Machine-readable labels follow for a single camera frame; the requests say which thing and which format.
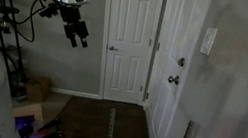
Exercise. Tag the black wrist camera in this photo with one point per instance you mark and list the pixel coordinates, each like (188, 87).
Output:
(49, 11)

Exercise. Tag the tan box with clutter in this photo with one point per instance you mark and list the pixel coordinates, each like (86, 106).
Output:
(35, 125)

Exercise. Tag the dark deadbolt lock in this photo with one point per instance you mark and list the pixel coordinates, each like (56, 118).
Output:
(181, 62)

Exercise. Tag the white wall light switch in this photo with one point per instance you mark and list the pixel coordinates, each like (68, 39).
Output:
(208, 41)

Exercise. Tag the dark round door knob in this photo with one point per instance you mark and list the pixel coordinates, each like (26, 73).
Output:
(174, 79)

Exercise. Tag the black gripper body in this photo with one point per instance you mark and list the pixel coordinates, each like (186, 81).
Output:
(73, 19)

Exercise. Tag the brown cardboard box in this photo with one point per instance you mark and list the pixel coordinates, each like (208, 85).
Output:
(37, 89)

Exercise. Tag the dark brown floor mat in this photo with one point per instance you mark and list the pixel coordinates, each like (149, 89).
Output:
(104, 128)

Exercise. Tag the white panel door with deadbolt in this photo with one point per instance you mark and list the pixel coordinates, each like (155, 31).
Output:
(170, 66)

